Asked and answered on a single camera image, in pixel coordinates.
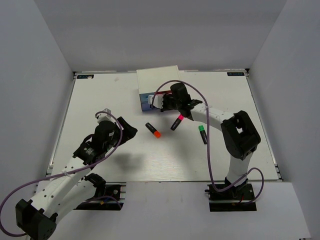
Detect pink drawer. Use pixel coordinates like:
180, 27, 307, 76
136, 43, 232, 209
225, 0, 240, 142
154, 90, 172, 96

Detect small blue drawer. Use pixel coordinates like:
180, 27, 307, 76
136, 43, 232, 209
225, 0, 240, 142
139, 93, 152, 103

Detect white drawer organizer box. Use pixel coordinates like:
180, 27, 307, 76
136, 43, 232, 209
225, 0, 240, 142
136, 65, 180, 95

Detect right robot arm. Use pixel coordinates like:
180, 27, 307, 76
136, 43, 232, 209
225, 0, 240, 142
148, 80, 261, 200

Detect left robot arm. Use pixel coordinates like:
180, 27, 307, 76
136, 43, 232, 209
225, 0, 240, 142
15, 116, 138, 240

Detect pink cap highlighter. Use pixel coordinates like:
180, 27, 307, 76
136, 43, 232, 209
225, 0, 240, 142
170, 114, 184, 131

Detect orange cap highlighter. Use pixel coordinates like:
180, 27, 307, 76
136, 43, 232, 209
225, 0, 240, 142
145, 122, 162, 139

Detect wide blue drawer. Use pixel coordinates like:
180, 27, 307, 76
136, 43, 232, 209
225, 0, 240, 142
140, 102, 163, 112

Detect green cap highlighter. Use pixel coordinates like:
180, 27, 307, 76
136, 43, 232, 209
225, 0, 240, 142
198, 125, 208, 145

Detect right corner label sticker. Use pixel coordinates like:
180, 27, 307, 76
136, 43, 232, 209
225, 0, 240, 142
227, 72, 245, 77

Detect corner label sticker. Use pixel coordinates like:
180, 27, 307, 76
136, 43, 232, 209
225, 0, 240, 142
76, 74, 95, 79
227, 72, 245, 77

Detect left corner label sticker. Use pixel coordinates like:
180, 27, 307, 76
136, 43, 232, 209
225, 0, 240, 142
76, 74, 95, 79

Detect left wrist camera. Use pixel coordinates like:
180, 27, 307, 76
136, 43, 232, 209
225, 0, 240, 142
95, 108, 112, 123

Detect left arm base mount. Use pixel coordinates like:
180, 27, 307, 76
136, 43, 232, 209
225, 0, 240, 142
75, 182, 127, 211

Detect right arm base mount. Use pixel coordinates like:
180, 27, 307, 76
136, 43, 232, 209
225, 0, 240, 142
204, 183, 257, 212

